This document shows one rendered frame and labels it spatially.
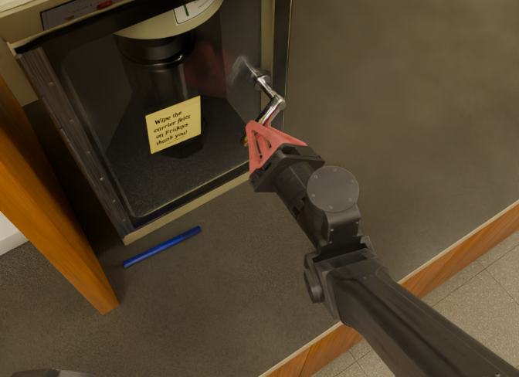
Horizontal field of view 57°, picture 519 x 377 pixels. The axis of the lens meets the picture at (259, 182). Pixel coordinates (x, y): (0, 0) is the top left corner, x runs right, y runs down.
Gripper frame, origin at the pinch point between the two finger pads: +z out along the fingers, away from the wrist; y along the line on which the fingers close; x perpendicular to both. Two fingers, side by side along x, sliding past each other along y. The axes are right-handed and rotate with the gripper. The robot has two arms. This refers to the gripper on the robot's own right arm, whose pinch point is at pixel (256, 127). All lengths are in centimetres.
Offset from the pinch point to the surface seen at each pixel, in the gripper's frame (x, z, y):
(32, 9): -10.2, -5.1, 37.3
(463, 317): 40, -35, -126
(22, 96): 37, 47, 5
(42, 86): 2.3, 3.8, 28.7
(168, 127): 5.0, 3.7, 10.5
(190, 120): 3.5, 3.8, 7.7
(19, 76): 32, 47, 7
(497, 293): 29, -35, -139
